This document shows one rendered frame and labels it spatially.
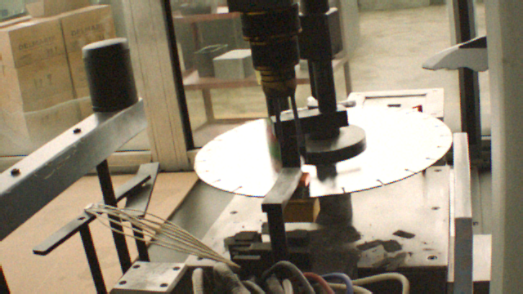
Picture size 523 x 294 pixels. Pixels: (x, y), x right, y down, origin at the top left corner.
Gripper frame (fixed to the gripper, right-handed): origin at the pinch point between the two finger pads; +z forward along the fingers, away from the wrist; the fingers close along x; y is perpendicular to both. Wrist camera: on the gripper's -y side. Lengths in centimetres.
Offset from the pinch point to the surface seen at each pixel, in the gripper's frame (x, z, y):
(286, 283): -2.1, 11.4, -24.7
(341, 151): 4.9, 13.3, -3.0
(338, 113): 8.6, 8.5, -6.0
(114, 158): 32, 84, 23
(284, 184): 5.6, 9.9, -18.6
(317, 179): 4.0, 12.8, -10.4
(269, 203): 4.9, 9.0, -22.9
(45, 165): 19.8, 19.7, -34.3
